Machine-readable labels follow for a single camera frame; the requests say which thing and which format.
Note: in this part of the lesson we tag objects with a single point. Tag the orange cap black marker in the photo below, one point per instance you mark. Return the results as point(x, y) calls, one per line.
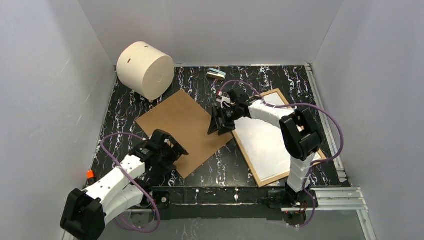
point(91, 178)

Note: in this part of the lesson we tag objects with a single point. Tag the teal white stapler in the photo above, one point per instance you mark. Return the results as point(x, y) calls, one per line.
point(216, 74)

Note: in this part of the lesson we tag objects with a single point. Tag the brown backing board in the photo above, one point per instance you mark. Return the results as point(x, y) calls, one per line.
point(183, 118)

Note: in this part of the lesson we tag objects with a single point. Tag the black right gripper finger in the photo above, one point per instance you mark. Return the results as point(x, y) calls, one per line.
point(225, 127)
point(218, 121)

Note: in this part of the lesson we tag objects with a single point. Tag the cat and books photo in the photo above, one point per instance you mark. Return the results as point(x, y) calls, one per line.
point(265, 145)

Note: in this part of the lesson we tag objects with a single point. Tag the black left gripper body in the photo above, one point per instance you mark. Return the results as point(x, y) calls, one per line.
point(168, 147)

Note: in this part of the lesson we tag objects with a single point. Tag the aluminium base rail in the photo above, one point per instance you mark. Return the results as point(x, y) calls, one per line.
point(273, 203)

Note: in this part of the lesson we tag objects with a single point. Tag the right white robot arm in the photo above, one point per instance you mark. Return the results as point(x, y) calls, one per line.
point(301, 136)

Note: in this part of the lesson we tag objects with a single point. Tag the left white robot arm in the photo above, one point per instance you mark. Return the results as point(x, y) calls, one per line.
point(87, 211)

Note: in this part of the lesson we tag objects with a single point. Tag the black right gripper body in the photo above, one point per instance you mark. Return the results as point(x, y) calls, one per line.
point(224, 116)

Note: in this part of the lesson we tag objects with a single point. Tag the large white cylinder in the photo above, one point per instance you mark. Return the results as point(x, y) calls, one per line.
point(145, 70)

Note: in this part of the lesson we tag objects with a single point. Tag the light wooden picture frame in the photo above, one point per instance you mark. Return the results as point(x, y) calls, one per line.
point(261, 180)

